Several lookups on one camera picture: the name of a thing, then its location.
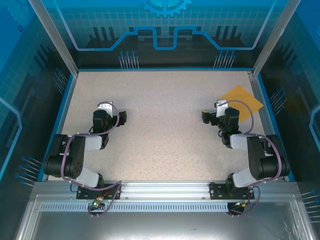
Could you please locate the orange square paper sheet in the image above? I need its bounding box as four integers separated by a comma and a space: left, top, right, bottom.
216, 85, 265, 123

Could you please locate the grey sheet metal tray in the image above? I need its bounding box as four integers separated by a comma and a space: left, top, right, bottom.
14, 193, 320, 240

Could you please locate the blue table edge strip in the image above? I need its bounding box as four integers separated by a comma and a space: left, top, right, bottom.
37, 73, 79, 182
257, 74, 296, 182

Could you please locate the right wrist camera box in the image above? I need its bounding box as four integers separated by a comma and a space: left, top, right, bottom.
215, 99, 229, 118

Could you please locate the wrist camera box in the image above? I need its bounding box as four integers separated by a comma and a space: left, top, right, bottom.
215, 99, 229, 118
96, 100, 114, 117

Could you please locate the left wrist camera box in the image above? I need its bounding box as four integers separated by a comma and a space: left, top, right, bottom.
96, 100, 114, 117

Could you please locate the aluminium side rail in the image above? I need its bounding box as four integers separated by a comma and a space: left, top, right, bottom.
248, 70, 288, 181

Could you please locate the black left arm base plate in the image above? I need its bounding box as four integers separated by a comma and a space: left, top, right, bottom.
76, 183, 122, 200

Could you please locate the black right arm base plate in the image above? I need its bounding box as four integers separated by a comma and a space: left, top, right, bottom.
209, 181, 255, 200

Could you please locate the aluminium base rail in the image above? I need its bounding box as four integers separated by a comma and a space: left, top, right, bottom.
33, 180, 298, 201

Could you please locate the cable connector with green light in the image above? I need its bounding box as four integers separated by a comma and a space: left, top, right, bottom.
91, 196, 105, 209
234, 199, 251, 209

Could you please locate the aluminium frame post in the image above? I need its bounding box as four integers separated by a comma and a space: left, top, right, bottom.
251, 0, 302, 77
27, 0, 80, 77

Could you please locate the slotted grey cable duct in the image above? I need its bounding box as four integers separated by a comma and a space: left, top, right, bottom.
39, 202, 293, 212

